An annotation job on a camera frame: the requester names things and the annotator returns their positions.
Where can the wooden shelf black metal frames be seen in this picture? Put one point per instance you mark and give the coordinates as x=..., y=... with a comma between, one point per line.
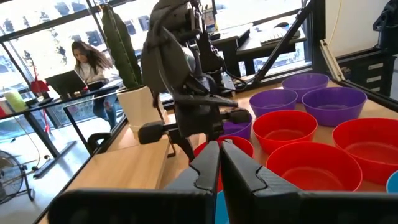
x=124, y=168

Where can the black laptop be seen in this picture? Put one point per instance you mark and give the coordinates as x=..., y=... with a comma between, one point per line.
x=66, y=82

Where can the computer keyboard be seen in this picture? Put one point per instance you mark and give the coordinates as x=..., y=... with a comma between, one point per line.
x=276, y=37

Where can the black floor fan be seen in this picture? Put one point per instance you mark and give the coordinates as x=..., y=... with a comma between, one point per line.
x=11, y=174

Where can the black office desk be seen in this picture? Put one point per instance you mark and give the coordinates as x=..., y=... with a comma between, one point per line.
x=236, y=40
x=42, y=134

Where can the blue plastic mini bowl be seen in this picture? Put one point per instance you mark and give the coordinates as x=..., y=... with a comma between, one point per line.
x=221, y=208
x=393, y=183

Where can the person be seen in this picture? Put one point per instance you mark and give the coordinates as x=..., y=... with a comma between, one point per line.
x=90, y=70

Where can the red plastic mini bowl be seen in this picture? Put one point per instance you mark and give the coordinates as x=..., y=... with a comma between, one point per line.
x=314, y=171
x=370, y=149
x=242, y=146
x=284, y=132

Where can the black drawer cabinet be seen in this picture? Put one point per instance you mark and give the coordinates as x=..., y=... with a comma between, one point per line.
x=357, y=74

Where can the yellow-green spool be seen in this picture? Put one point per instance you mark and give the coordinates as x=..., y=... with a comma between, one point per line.
x=15, y=101

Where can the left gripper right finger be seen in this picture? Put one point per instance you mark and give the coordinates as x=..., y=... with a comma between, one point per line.
x=280, y=208

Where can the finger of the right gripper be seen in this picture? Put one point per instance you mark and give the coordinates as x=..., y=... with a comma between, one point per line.
x=182, y=144
x=217, y=139

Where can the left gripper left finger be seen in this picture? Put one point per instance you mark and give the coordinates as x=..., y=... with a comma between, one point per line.
x=186, y=205

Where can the red plastic object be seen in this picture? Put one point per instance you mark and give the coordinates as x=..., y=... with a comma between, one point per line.
x=38, y=86

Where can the silver metal bracket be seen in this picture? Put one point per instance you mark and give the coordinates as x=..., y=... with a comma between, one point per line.
x=330, y=62

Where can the green cactus plant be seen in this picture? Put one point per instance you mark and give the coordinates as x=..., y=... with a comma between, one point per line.
x=121, y=49

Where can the purple plastic mini bowl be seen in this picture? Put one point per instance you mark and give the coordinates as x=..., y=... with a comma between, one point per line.
x=334, y=105
x=273, y=102
x=237, y=130
x=306, y=82

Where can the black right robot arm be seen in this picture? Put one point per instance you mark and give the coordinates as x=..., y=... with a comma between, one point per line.
x=164, y=56

